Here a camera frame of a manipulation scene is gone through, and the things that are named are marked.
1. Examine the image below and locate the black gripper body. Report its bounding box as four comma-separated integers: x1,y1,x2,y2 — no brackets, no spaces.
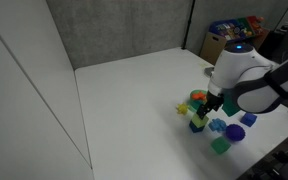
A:
203,90,225,113

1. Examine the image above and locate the yellow spiky toy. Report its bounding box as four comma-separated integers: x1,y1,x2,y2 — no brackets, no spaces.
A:
175,102,190,117

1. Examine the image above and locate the yellow-green soft block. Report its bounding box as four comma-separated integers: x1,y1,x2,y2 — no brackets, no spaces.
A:
190,113,210,129

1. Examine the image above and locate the green plastic bowl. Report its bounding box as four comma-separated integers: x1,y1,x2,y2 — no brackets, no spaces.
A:
187,88,209,113

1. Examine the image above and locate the dark blue soft block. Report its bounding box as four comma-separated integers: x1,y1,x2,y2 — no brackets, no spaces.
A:
188,120,206,134

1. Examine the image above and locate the green soft block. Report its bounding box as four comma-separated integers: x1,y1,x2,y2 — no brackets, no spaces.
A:
210,136,232,156

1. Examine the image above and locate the orange spiky toy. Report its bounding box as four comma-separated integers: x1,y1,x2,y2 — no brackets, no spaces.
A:
190,91,208,102

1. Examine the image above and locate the light blue knobbly toy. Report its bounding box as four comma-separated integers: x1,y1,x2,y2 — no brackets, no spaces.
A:
207,117,228,133

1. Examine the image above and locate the grey folded cloth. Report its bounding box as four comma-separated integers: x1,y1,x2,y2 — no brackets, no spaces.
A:
203,66,217,79

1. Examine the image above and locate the purple bumpy ball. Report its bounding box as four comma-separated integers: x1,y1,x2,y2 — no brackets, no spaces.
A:
224,123,247,143

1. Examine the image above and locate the cardboard box with items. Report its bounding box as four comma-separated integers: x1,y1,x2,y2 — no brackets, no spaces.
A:
199,15,272,66

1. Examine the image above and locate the black vertical pole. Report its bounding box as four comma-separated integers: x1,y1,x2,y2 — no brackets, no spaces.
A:
180,0,197,51

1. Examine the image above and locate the black equipment rack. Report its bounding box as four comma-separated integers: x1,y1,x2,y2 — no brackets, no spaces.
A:
238,125,288,180

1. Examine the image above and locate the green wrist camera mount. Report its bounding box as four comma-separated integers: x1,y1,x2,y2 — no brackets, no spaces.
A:
221,90,242,118

